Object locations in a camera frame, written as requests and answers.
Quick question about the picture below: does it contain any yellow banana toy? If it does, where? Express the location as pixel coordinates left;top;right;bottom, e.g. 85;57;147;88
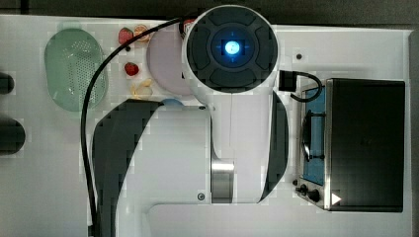
130;79;153;100

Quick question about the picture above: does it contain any purple round plate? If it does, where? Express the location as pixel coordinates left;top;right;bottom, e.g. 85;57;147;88
146;24;192;96

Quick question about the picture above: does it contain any blue small bowl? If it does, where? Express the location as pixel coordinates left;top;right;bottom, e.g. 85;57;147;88
161;99;184;107

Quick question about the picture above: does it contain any orange slice toy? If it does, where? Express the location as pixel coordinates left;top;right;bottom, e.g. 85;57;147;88
134;25;150;42

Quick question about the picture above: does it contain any black round object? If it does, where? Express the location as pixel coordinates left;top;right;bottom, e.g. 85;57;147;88
0;118;26;155
0;73;15;95

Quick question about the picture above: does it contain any black toaster oven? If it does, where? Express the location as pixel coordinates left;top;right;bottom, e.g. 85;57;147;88
293;78;405;212

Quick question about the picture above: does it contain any lower black round object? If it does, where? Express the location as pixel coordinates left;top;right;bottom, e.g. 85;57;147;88
0;118;26;155

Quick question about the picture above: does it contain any green perforated colander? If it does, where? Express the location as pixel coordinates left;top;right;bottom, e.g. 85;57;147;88
44;29;103;112

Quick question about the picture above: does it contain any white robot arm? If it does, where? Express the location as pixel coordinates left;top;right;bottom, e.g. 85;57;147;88
92;5;288;237

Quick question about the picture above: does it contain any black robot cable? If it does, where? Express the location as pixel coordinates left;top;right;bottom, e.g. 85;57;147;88
80;17;186;237

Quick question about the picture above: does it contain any red ketchup bottle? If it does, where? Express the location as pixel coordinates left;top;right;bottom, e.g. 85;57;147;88
178;19;195;39

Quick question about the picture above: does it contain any pale strawberry toy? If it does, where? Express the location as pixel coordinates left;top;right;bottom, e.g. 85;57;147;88
118;28;133;44

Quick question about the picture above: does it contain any blue oven door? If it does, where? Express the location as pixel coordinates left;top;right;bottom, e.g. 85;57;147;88
301;89;326;186

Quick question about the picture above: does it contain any red strawberry toy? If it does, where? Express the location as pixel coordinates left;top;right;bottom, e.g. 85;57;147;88
125;62;139;76

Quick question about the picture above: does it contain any upper black round object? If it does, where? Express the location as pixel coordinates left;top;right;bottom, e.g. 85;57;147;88
0;73;15;95

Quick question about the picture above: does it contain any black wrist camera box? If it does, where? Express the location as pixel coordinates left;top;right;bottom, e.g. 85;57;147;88
278;70;296;92

